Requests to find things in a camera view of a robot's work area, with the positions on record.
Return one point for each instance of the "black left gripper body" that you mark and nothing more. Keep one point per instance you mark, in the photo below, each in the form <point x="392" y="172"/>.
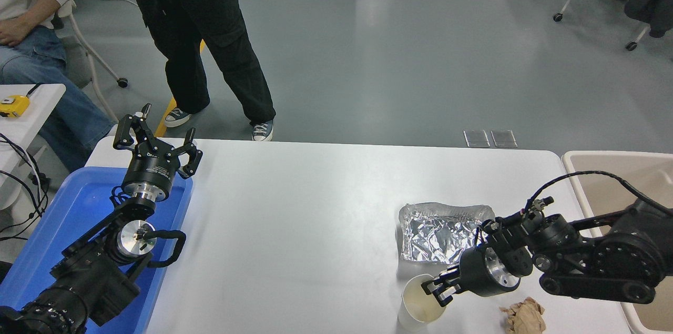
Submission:
<point x="150" y="172"/>

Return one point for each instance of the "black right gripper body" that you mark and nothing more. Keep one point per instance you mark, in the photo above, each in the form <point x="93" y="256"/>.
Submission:
<point x="473" y="271"/>

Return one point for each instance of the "white paper cup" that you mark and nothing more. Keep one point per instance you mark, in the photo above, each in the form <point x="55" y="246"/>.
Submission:
<point x="415" y="307"/>

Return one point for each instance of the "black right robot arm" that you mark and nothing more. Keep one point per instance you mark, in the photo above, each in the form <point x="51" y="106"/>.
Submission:
<point x="620" y="260"/>

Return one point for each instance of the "crumpled tan paper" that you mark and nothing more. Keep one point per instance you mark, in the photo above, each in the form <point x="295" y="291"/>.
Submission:
<point x="523" y="318"/>

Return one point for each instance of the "person's left hand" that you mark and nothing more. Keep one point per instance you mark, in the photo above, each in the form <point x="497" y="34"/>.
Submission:
<point x="16" y="33"/>

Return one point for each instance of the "crinkled silver foil tray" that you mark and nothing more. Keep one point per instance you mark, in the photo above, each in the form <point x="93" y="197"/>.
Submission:
<point x="436" y="234"/>

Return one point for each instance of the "blue plastic tray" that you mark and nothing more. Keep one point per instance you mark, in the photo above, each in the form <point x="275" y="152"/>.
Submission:
<point x="68" y="213"/>

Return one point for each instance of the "white side table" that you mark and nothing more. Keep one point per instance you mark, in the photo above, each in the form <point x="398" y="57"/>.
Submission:
<point x="44" y="100"/>

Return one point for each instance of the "person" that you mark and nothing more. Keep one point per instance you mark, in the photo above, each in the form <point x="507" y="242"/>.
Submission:
<point x="194" y="18"/>
<point x="42" y="81"/>

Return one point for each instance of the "yellow tape measure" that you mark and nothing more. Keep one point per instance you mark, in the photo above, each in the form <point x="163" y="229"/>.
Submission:
<point x="13" y="107"/>

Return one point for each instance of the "clear floor plate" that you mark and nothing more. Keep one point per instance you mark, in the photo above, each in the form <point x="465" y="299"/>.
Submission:
<point x="504" y="139"/>
<point x="476" y="139"/>

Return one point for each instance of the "large pale bin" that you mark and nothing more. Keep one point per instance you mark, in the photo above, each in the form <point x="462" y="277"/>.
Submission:
<point x="594" y="181"/>

